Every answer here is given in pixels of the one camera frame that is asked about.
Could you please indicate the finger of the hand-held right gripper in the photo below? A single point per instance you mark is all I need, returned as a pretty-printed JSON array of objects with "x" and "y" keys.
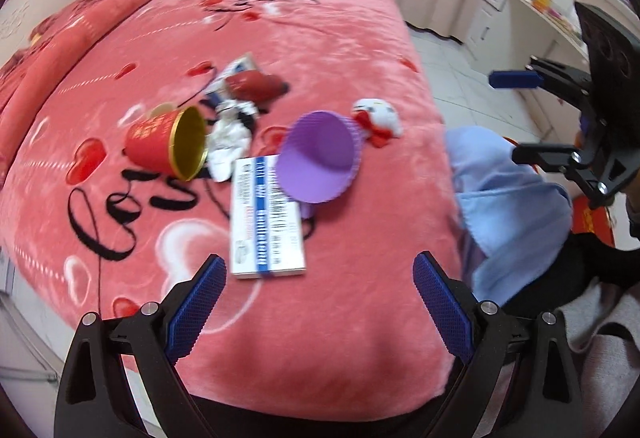
[
  {"x": 515, "y": 79},
  {"x": 545, "y": 153}
]

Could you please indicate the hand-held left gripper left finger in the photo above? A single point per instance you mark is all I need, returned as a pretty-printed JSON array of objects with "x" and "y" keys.
[{"x": 197, "y": 313}]

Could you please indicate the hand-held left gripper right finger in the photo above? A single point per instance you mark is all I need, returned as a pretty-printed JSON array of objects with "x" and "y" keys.
[{"x": 445, "y": 313}]

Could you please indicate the white blue-striped medicine box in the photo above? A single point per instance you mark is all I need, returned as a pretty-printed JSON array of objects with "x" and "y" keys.
[{"x": 265, "y": 238}]

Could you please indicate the white paper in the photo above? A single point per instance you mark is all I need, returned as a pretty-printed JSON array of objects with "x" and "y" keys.
[{"x": 227, "y": 138}]

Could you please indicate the red paper cup gold inside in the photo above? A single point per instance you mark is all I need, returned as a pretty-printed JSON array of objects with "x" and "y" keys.
[{"x": 150, "y": 138}]

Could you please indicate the purple ribbed plastic bin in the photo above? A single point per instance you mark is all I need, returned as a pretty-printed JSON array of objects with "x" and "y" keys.
[{"x": 315, "y": 158}]

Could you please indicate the dark red pouch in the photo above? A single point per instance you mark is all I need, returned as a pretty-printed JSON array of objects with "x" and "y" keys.
[{"x": 255, "y": 86}]

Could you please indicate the white and blue packet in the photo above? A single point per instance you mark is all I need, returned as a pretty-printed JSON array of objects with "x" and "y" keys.
[{"x": 242, "y": 64}]

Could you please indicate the white desk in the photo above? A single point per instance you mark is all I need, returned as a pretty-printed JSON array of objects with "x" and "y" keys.
[{"x": 530, "y": 33}]

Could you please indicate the light blue cloth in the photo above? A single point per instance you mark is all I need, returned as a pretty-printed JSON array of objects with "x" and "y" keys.
[{"x": 500, "y": 188}]

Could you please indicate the white drawer cabinet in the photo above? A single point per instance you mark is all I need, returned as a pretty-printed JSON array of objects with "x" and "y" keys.
[{"x": 482, "y": 28}]

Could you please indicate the red box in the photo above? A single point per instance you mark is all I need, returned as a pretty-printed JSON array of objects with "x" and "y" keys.
[{"x": 590, "y": 218}]

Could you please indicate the dark cloth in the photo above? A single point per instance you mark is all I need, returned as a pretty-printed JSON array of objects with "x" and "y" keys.
[{"x": 545, "y": 278}]

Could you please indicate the white plush toy red bow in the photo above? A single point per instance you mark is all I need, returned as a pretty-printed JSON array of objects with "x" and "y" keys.
[{"x": 380, "y": 116}]

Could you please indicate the grey knit cloth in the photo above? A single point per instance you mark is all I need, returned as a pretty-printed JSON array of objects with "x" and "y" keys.
[{"x": 610, "y": 318}]

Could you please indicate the pink heart-print blanket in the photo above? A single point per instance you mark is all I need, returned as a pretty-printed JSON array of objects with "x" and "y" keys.
[{"x": 325, "y": 43}]

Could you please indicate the folded red quilt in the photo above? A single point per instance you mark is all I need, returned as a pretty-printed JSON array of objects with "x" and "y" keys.
[{"x": 75, "y": 28}]

